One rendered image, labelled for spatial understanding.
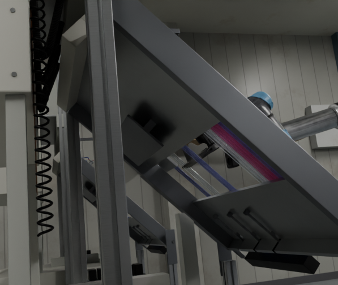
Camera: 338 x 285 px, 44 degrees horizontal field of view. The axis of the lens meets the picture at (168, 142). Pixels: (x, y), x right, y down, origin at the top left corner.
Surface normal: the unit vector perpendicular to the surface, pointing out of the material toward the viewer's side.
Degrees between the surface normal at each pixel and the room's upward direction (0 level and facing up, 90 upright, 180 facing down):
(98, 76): 90
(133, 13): 90
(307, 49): 90
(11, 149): 90
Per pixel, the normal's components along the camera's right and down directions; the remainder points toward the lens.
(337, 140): 0.24, -0.22
